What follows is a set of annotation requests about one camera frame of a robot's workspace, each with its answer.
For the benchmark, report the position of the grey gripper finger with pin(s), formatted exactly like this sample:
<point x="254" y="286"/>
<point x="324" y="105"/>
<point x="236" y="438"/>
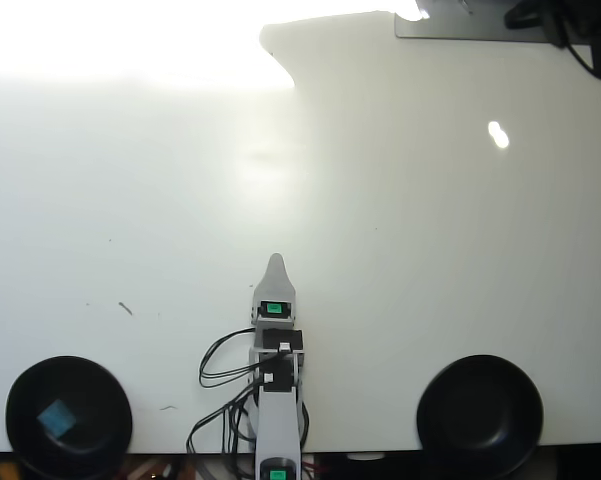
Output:
<point x="276" y="282"/>

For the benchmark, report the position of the blue foam cube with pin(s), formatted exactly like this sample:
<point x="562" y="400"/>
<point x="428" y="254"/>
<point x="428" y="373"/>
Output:
<point x="56" y="419"/>

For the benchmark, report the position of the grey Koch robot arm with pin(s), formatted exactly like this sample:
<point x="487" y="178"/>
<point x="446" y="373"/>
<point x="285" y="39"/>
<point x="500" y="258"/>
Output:
<point x="279" y="420"/>

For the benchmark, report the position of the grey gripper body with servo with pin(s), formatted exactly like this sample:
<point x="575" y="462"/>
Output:
<point x="275" y="316"/>

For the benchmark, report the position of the grey flat metal plate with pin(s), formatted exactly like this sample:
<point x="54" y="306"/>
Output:
<point x="480" y="27"/>

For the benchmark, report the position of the black round bowl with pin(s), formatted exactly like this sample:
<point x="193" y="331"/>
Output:
<point x="480" y="416"/>
<point x="95" y="425"/>

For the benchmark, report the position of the white bracket under table edge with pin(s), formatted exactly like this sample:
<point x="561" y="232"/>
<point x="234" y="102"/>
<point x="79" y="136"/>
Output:
<point x="366" y="456"/>

